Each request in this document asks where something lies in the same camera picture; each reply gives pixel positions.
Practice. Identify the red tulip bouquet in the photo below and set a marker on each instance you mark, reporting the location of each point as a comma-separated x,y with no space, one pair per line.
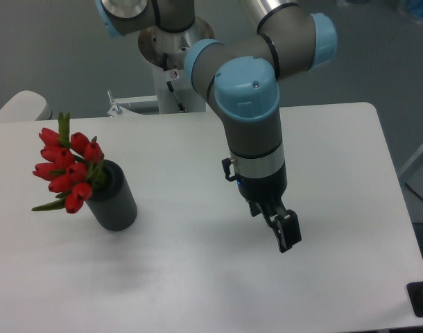
74,167

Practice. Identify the white chair on left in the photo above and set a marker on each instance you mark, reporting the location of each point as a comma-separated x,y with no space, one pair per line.
26,106

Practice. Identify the dark grey ribbed vase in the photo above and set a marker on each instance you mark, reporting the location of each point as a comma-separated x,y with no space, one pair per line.
114,206

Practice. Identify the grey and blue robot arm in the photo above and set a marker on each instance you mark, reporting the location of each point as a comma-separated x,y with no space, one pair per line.
238,82

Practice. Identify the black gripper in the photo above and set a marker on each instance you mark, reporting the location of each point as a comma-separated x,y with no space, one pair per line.
264,195

